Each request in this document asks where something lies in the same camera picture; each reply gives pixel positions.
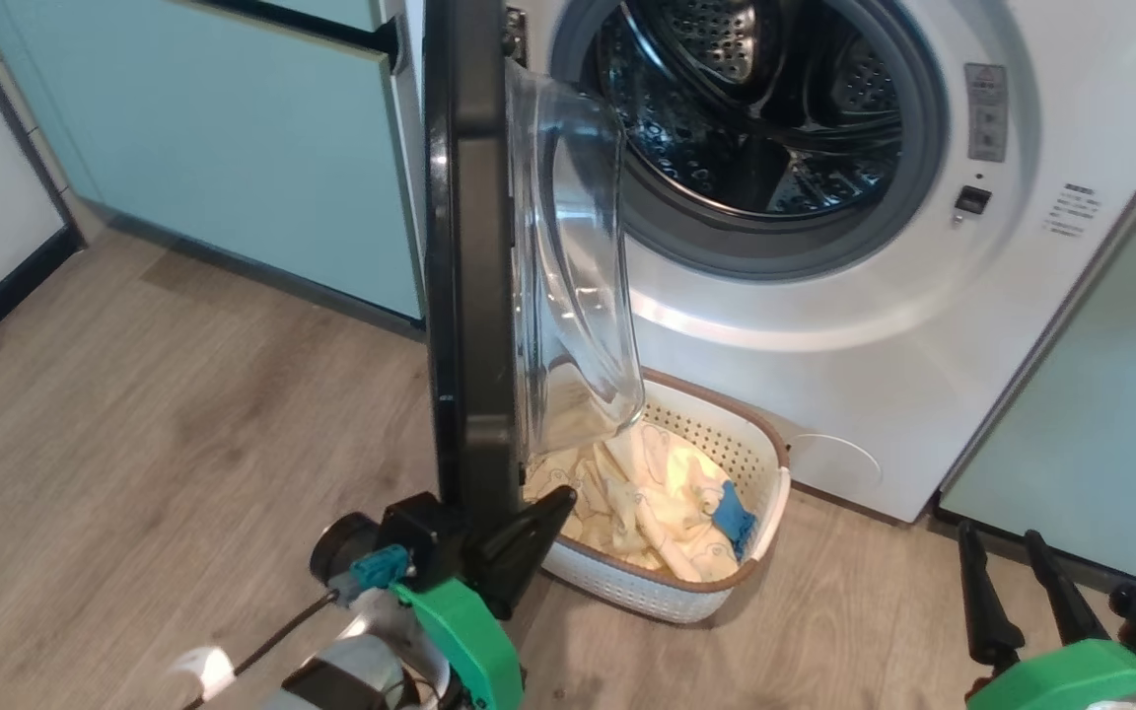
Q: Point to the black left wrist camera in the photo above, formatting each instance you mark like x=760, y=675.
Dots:
x=420, y=537

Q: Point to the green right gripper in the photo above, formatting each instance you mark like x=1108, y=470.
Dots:
x=1081, y=680

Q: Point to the round drain filter cover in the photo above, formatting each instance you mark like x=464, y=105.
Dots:
x=839, y=461

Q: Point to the stainless steel washing machine drum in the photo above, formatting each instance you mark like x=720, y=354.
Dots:
x=755, y=108

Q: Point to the washing machine door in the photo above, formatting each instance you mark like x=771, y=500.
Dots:
x=474, y=247

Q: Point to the black door lock latch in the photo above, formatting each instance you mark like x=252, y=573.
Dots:
x=972, y=200

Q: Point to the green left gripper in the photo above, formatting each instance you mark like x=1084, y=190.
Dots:
x=474, y=631

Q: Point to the white front-load washing machine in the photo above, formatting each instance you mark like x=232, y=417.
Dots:
x=874, y=394

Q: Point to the cream perforated laundry basket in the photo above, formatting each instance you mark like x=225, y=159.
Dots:
x=647, y=592

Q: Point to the grey warning sticker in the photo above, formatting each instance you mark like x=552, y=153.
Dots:
x=986, y=113

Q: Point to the printed text label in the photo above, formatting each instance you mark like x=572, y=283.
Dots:
x=1071, y=209

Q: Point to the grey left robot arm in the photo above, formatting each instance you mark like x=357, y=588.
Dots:
x=361, y=661

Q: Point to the teal cabinet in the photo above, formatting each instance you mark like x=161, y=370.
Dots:
x=233, y=148
x=1100, y=424

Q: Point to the teal left camera connector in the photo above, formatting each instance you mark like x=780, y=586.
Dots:
x=379, y=572

